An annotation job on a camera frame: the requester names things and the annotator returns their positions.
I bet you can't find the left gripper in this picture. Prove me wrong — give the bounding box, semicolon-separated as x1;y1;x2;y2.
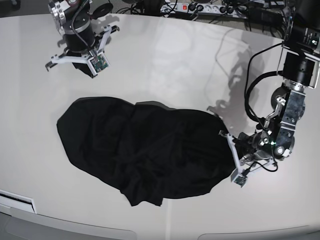
219;130;278;175

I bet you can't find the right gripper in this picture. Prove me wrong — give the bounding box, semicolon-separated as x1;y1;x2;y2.
45;24;120;78

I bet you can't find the black t-shirt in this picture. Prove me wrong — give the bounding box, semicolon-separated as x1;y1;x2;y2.
56;97;235;206

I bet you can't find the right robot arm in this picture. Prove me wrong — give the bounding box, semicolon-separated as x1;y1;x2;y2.
45;0;120;78

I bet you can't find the white power strip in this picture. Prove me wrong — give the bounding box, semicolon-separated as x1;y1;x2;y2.
160;2;247;19

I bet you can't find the black power adapter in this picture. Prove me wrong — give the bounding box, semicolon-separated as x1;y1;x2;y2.
248;8;283;26

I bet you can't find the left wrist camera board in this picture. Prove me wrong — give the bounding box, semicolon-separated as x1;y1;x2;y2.
230;169;248;188

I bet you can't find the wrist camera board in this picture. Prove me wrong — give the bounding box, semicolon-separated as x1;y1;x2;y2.
89;52;110;75
230;169;248;188

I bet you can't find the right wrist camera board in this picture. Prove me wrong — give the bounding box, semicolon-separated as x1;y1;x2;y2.
89;52;110;75

